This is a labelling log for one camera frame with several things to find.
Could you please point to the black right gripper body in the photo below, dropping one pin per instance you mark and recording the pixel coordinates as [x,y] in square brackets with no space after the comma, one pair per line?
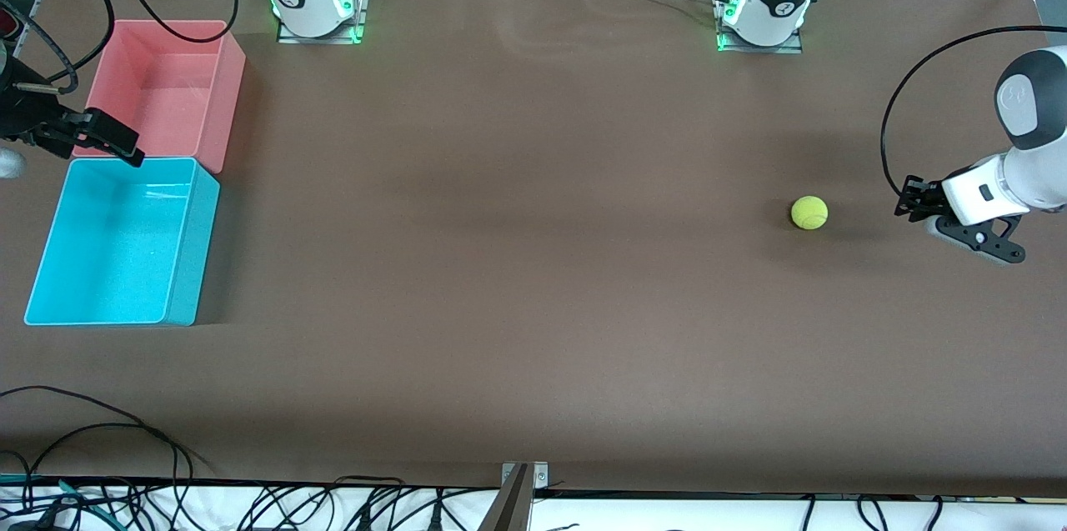
[27,118]

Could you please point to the yellow tennis ball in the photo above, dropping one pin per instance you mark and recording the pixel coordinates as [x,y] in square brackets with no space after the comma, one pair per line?
[809,212]

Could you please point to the pink plastic bin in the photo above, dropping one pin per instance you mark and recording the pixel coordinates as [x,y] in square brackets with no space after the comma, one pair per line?
[158,89]

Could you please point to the blue plastic bin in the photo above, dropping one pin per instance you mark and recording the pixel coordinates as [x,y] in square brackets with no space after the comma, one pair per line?
[108,247]

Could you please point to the dark metal pole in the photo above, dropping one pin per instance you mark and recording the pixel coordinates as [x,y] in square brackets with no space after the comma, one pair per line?
[508,510]

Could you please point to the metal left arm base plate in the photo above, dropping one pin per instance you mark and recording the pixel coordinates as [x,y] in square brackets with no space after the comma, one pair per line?
[763,49]

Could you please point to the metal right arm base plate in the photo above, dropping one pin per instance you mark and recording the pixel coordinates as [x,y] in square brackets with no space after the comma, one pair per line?
[321,39]

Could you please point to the metal table edge bracket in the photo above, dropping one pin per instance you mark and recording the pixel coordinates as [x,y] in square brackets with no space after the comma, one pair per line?
[540,477]

